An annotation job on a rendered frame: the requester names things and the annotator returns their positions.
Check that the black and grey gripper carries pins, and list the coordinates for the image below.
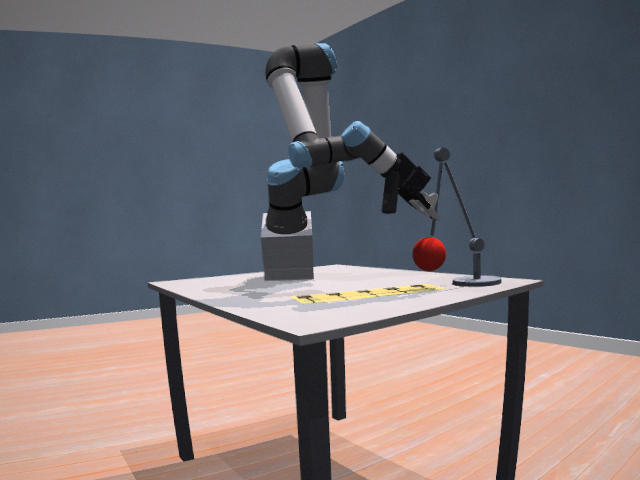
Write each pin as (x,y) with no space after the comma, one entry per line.
(410,176)

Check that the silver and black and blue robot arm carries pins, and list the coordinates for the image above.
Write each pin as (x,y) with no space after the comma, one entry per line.
(287,184)

